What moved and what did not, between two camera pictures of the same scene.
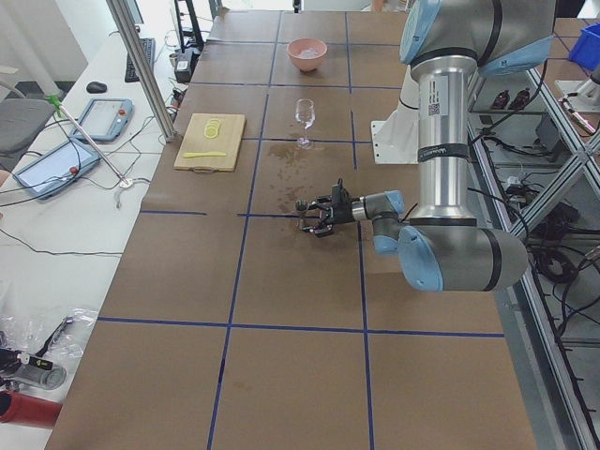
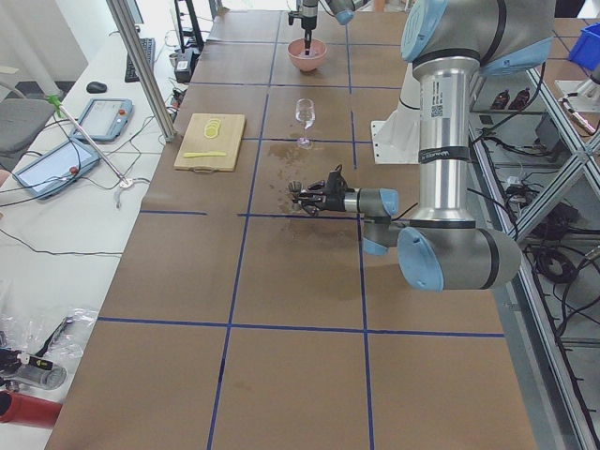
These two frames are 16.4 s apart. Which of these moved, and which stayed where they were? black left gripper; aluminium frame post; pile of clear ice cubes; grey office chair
Moved: black left gripper
Stayed: aluminium frame post; grey office chair; pile of clear ice cubes
